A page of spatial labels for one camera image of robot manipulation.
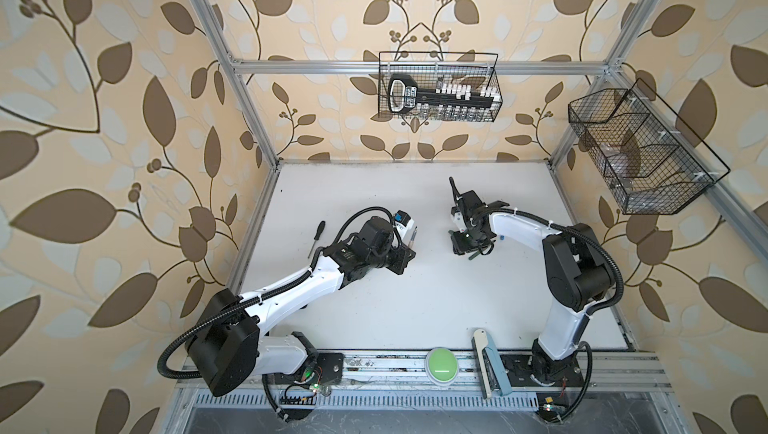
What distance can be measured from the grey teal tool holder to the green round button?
63 millimetres

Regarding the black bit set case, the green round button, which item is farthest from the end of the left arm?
the black bit set case

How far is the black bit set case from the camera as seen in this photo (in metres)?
0.83

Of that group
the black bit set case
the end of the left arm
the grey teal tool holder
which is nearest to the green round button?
the grey teal tool holder

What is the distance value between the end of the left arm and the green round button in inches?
10.2

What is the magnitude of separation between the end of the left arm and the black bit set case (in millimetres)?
426

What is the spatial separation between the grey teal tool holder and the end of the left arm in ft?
0.96

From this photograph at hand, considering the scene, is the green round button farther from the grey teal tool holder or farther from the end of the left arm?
the end of the left arm

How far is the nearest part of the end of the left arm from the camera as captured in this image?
654 mm

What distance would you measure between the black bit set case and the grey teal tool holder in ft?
2.04

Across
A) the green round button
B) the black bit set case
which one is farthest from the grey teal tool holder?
the black bit set case

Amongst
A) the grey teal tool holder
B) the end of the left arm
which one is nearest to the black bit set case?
the end of the left arm

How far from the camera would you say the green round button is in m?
0.73

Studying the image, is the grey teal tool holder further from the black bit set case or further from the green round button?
the black bit set case

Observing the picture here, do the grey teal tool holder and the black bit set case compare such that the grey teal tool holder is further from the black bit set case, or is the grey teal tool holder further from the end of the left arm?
the black bit set case
